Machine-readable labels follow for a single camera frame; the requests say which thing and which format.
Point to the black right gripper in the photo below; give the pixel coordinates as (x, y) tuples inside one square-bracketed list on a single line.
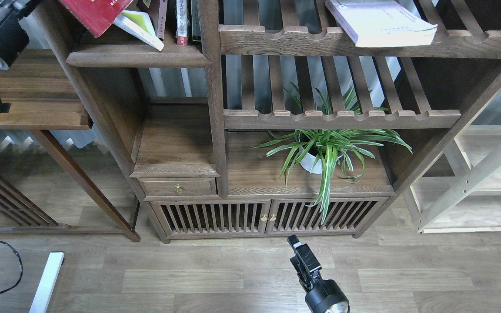
[(322, 296)]

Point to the red cover book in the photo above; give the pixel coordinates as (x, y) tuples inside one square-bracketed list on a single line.
[(95, 15)]

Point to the yellow green cover book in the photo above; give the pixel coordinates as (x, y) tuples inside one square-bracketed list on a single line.
[(140, 26)]

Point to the white thick book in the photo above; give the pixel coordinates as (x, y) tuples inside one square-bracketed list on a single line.
[(381, 23)]

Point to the light wooden shelf unit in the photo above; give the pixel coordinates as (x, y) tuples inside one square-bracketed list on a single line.
[(463, 193)]

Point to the white plant pot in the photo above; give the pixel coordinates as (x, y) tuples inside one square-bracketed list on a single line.
[(309, 164)]

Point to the green spider plant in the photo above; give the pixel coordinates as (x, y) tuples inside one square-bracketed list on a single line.
[(330, 147)]

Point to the brass drawer knob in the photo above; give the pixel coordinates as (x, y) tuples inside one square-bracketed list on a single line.
[(178, 189)]

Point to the dark wooden side table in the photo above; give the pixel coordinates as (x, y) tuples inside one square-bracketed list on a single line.
[(43, 99)]

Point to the dark wooden bookshelf cabinet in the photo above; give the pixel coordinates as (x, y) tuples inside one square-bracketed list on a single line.
[(194, 115)]

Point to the white red upright book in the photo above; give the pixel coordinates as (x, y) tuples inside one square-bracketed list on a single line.
[(182, 22)]

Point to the dark green upright book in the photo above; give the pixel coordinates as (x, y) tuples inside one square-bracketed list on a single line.
[(195, 23)]

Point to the white flat bar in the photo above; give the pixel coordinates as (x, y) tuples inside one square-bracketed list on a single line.
[(47, 282)]

